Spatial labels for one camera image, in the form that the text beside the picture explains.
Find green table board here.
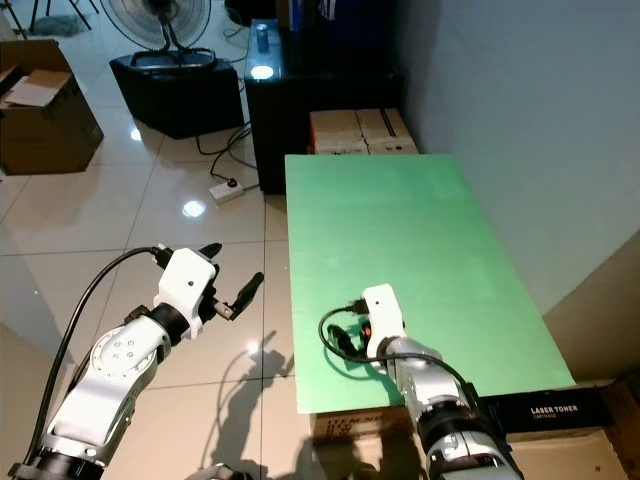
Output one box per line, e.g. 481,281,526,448
285,153,578,416

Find black floor cable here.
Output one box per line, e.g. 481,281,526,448
198,120,253,187

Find black cabinet with glass top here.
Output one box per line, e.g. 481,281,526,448
244,18,406,195

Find black speaker box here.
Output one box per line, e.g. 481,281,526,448
109,52,245,140

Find black laser toner box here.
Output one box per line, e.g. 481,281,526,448
478,383,613,433

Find white power strip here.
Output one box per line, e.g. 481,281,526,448
209,177,247,204

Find open brown cardboard box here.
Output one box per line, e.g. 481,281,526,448
0,38,104,177

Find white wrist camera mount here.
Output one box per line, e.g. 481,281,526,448
156,246,224,323
360,283,408,359

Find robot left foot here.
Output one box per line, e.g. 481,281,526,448
188,462,253,480

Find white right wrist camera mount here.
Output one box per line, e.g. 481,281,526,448
360,283,408,359

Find black tripod legs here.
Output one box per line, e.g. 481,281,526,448
5,0,106,31

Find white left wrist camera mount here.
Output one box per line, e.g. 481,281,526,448
156,246,224,323

